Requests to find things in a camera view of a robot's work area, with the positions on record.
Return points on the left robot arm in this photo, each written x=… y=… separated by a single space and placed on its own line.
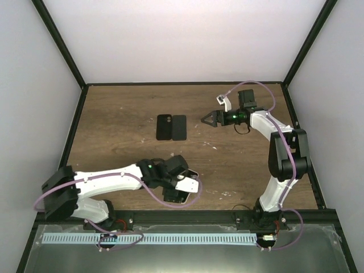
x=68 y=193

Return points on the light blue slotted rail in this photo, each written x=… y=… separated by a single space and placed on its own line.
x=152 y=239

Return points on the metal front plate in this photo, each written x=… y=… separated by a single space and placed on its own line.
x=313 y=249

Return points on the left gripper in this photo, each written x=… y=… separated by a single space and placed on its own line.
x=172 y=196

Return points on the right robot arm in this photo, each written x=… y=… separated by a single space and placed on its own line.
x=288 y=156

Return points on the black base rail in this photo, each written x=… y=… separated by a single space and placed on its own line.
x=241 y=219

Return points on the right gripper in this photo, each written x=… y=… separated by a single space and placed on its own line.
x=216 y=114

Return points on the black phone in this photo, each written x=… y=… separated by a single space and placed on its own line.
x=179 y=127

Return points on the black phone case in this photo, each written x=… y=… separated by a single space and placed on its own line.
x=164 y=127

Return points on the black enclosure frame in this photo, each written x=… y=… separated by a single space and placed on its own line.
x=24 y=264

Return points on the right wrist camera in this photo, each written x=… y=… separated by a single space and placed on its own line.
x=224 y=101

